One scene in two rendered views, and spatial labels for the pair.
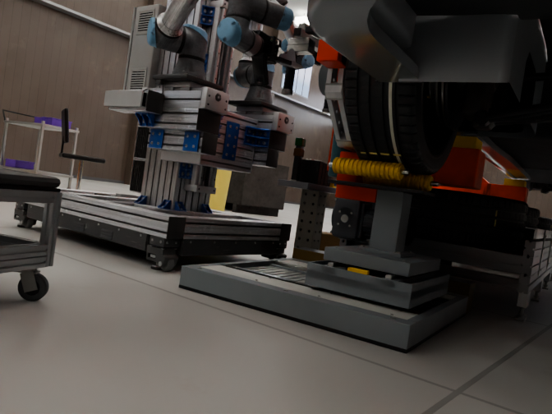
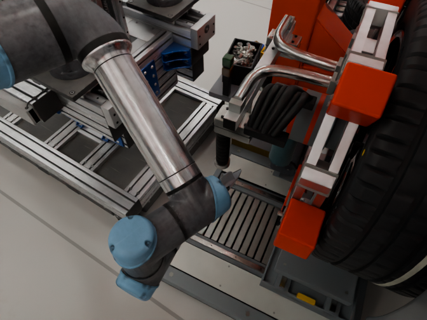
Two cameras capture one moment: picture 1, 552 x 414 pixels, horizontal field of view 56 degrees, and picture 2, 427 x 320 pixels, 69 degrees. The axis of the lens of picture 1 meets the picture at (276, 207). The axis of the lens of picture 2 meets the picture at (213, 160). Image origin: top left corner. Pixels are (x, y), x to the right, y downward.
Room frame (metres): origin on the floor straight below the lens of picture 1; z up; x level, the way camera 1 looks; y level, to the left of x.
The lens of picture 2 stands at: (1.43, 0.09, 1.47)
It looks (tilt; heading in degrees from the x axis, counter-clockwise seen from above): 55 degrees down; 355
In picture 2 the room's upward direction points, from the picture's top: straight up
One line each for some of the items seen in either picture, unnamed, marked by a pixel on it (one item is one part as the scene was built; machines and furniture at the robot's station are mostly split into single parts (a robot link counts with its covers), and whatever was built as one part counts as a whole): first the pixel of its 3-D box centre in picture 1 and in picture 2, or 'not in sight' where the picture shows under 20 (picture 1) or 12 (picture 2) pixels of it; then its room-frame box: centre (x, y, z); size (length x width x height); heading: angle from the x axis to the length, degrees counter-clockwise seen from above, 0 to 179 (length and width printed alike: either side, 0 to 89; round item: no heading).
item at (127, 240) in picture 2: (245, 4); (145, 241); (1.63, 0.19, 0.95); 0.11 x 0.08 x 0.11; 122
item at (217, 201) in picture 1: (213, 187); not in sight; (6.86, 0.85, 0.32); 0.42 x 0.41 x 0.65; 144
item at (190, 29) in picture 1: (192, 42); not in sight; (2.30, 0.47, 0.98); 0.13 x 0.12 x 0.14; 122
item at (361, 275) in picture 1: (382, 278); (319, 247); (1.86, -0.42, 0.13); 0.50 x 0.36 x 0.10; 149
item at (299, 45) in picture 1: (301, 46); (236, 124); (1.91, -0.01, 0.93); 0.09 x 0.05 x 0.05; 59
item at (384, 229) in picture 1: (389, 226); (333, 230); (1.86, -0.42, 0.32); 0.40 x 0.30 x 0.28; 149
